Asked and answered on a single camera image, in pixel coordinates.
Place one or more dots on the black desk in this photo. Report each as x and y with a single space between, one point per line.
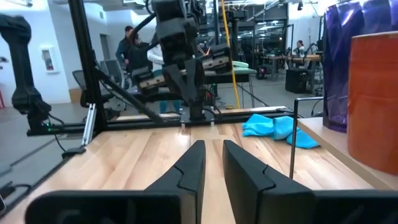
242 77

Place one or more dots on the wooden table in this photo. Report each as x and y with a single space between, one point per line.
289 57

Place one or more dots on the black metal rig frame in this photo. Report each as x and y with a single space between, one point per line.
84 62

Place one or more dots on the black frame foot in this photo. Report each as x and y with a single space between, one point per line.
73 151

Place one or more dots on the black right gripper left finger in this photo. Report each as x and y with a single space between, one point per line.
186 193

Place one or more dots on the orange mug white inside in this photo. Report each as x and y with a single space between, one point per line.
373 102

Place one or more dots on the grey office chair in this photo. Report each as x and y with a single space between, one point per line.
113 71

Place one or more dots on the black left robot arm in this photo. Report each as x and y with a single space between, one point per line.
197 112

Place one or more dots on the white wall cabinet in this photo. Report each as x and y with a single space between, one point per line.
49 60

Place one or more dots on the black cabinet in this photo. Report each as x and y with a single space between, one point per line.
298 81

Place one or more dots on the silver aluminium extrusion piece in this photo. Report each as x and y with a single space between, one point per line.
89 124

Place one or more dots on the purple plastic tumbler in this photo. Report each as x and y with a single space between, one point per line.
339 68

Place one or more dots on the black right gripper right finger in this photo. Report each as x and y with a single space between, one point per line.
248 186

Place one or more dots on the blue cloth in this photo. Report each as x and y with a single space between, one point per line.
273 127

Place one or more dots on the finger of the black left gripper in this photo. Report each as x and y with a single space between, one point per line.
195 81
175 81

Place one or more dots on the mint green desk item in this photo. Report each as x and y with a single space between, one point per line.
241 64

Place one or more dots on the black bulky stand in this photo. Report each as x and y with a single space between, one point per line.
21 77

